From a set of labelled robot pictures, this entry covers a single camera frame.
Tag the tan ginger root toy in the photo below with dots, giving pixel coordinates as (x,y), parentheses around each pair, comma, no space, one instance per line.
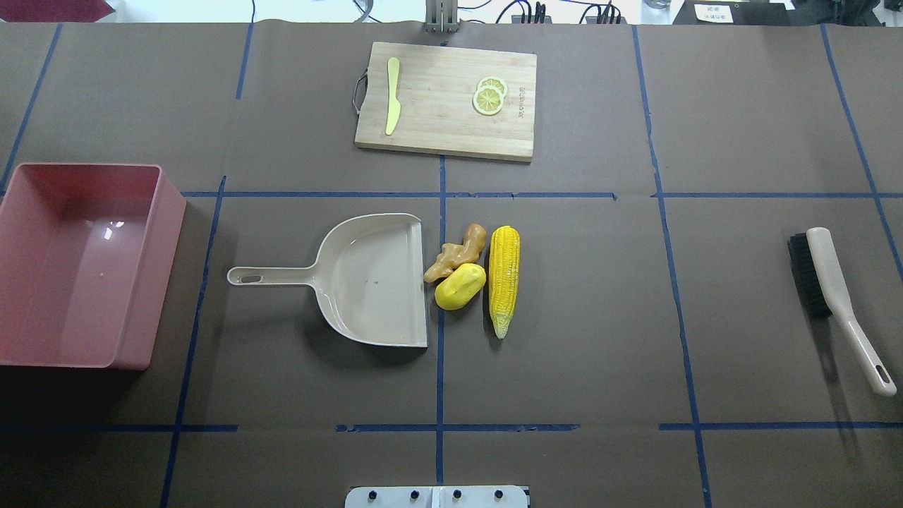
(453,255)

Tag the yellow plastic knife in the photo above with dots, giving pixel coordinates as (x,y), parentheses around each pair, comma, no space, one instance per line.
(393,104)

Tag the pink plastic bin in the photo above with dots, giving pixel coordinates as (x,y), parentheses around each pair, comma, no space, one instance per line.
(86,258)

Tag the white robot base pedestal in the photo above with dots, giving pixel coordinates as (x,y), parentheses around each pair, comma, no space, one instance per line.
(439,496)

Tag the wooden cutting board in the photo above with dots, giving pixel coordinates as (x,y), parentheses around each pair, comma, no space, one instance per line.
(435,90)

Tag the upper lemon slice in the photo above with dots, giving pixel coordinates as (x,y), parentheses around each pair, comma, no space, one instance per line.
(494,82)

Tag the yellow potato toy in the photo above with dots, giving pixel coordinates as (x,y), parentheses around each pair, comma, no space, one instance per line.
(454,292)

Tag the beige plastic dustpan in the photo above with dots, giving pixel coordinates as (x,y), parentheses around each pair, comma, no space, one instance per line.
(367,279)

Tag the aluminium frame post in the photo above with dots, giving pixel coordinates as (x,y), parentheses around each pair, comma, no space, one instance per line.
(442,16)

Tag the yellow corn cob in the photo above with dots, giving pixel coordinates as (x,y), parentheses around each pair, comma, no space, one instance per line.
(503,278)

